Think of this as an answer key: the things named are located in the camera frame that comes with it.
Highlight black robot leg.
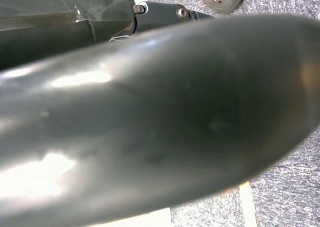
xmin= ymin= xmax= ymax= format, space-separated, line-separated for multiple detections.
xmin=0 ymin=0 xmax=214 ymax=71

